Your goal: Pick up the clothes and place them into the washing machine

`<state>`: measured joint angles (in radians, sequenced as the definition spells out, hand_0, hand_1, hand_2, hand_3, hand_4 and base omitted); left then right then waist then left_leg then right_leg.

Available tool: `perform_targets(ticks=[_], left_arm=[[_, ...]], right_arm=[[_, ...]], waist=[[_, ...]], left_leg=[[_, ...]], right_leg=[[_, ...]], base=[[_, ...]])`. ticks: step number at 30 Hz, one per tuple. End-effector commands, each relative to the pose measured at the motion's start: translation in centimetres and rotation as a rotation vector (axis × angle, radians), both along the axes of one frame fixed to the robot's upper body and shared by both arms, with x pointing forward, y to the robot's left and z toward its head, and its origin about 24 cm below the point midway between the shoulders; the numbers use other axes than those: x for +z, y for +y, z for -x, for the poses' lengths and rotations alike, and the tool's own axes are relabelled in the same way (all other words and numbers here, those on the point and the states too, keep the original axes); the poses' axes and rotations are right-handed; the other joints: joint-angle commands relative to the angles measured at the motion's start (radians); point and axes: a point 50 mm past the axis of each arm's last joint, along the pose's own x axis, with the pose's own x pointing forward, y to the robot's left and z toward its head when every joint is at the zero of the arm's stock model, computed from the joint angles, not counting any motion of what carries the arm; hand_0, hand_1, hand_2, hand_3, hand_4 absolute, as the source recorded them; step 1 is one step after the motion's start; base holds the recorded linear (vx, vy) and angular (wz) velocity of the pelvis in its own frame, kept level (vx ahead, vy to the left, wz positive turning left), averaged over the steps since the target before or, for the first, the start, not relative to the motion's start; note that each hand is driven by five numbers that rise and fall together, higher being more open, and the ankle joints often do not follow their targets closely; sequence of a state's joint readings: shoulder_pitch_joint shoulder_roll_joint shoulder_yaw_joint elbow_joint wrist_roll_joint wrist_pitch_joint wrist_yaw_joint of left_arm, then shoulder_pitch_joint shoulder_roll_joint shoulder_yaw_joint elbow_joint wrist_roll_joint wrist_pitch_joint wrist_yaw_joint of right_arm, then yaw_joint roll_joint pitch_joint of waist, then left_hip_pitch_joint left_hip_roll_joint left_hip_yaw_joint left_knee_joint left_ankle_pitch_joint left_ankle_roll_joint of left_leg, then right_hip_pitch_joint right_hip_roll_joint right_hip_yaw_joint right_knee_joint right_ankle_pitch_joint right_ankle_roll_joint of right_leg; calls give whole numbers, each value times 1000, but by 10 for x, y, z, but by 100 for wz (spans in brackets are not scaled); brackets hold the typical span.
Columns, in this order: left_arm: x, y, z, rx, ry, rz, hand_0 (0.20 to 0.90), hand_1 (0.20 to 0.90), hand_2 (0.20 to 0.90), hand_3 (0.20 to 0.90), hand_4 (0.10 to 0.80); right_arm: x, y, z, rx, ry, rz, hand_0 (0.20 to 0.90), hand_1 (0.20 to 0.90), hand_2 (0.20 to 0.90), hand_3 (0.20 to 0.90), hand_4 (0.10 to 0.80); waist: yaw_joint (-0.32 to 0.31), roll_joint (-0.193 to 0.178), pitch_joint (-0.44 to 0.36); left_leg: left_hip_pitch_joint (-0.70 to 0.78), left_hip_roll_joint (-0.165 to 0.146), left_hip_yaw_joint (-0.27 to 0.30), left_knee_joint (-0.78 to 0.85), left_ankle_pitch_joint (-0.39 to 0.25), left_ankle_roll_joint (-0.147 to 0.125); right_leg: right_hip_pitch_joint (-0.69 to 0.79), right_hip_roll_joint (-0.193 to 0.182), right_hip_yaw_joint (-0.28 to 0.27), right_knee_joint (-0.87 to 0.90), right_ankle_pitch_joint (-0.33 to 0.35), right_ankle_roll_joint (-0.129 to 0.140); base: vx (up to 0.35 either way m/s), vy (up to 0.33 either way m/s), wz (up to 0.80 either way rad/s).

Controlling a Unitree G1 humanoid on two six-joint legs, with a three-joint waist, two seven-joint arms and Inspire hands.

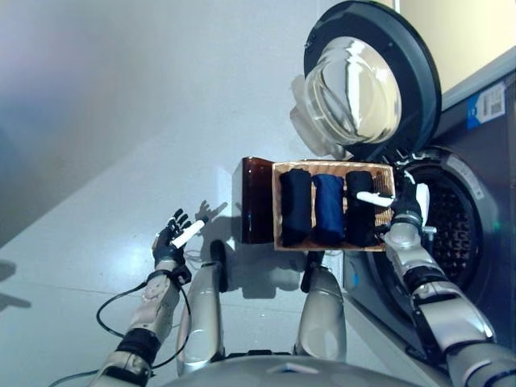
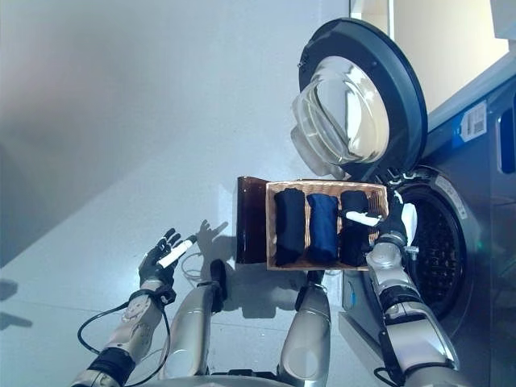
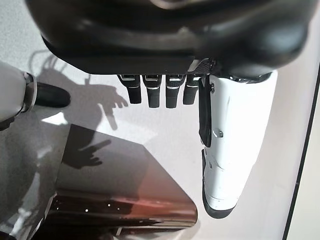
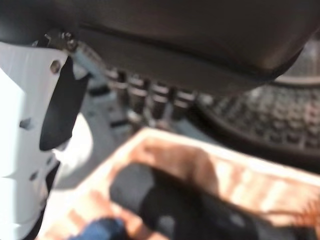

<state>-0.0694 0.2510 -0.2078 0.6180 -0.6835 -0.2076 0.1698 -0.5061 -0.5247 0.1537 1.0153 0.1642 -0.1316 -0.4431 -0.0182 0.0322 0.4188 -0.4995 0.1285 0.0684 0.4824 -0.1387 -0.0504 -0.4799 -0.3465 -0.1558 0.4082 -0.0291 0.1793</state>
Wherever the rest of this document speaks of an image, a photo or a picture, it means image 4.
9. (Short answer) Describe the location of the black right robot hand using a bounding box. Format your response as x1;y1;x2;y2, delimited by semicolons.
0;0;320;240

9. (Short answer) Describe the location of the black cloth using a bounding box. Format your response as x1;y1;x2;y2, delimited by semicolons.
109;162;320;240

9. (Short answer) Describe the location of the blue cloth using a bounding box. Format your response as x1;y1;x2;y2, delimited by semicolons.
72;217;126;240

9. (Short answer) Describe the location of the grey washing machine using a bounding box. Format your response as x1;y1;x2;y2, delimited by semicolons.
49;37;320;191

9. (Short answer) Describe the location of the rectangular wicker basket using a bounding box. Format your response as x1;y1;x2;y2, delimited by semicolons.
42;127;320;240

